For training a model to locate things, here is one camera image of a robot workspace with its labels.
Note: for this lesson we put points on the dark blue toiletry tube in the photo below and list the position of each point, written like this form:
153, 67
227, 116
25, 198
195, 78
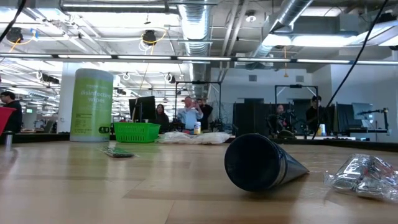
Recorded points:
255, 161

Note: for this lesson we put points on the black comb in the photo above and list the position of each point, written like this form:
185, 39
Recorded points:
119, 152

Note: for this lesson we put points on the silver nail clipper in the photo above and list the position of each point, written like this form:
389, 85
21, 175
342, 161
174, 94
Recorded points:
363, 177

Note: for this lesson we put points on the person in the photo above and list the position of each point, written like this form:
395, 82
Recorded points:
206, 112
14, 115
189, 116
315, 115
161, 119
280, 119

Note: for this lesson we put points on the white bottle with yellow label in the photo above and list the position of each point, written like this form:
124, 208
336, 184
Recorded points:
197, 128

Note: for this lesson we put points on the black partition panel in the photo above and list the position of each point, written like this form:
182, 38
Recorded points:
248, 121

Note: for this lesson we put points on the long ceiling light strip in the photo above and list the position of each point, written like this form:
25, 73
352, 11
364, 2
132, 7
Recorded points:
202, 58

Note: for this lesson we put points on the black background monitor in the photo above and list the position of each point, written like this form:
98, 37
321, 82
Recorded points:
143, 109

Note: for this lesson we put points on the small green plastic basket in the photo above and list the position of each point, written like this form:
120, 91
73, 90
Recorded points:
136, 133

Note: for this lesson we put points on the black ceiling-mounted device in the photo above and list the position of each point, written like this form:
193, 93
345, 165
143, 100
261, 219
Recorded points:
14, 35
150, 37

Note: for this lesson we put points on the yellow hanging pendant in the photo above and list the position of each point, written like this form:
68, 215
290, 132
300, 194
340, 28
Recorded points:
285, 74

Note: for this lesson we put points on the green disinfecting wipes canister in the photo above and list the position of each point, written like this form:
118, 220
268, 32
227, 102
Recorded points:
93, 105

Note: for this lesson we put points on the grey background monitor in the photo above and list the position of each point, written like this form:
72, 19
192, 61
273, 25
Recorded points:
362, 110

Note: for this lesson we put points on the small grey cylinder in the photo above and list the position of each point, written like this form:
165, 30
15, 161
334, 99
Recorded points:
8, 140

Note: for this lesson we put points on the black background rig frame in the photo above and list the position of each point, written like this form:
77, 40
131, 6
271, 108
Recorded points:
199, 82
295, 86

